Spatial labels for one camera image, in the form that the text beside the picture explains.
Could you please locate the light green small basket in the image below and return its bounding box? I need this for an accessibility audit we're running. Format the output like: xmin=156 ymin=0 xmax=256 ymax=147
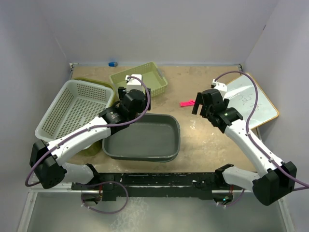
xmin=109 ymin=62 xmax=168 ymax=97

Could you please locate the grey plastic tub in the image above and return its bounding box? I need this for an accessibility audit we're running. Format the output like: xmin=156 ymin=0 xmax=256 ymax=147
xmin=102 ymin=114 xmax=181 ymax=162

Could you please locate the white perforated plastic basket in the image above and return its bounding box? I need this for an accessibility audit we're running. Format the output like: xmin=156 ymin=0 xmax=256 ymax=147
xmin=35 ymin=78 xmax=115 ymax=142

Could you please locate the olive green plastic tub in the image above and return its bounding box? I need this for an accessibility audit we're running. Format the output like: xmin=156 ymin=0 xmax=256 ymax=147
xmin=72 ymin=77 xmax=116 ymax=157

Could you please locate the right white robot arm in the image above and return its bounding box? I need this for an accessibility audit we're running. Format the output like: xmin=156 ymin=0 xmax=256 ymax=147
xmin=192 ymin=88 xmax=297 ymax=206

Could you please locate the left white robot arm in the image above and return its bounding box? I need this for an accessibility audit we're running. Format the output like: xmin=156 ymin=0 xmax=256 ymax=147
xmin=30 ymin=89 xmax=150 ymax=189

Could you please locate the blue small object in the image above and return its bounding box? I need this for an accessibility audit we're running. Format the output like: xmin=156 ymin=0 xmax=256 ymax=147
xmin=108 ymin=61 xmax=118 ymax=67

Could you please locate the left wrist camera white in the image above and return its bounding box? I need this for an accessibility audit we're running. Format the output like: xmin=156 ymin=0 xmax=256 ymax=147
xmin=125 ymin=74 xmax=143 ymax=93

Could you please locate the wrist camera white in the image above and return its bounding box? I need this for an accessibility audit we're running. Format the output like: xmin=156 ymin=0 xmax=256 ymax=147
xmin=125 ymin=74 xmax=143 ymax=93
xmin=211 ymin=79 xmax=227 ymax=93

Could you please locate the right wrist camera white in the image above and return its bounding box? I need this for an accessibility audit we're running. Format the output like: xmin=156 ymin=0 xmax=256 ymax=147
xmin=211 ymin=79 xmax=227 ymax=93

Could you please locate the whiteboard with wooden frame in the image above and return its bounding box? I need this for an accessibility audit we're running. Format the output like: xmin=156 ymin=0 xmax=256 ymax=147
xmin=225 ymin=75 xmax=279 ymax=129

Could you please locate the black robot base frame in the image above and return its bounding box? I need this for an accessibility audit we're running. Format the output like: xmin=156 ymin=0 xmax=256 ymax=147
xmin=71 ymin=172 xmax=241 ymax=201

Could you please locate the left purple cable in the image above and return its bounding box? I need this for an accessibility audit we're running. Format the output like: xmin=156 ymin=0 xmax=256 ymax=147
xmin=25 ymin=76 xmax=152 ymax=187

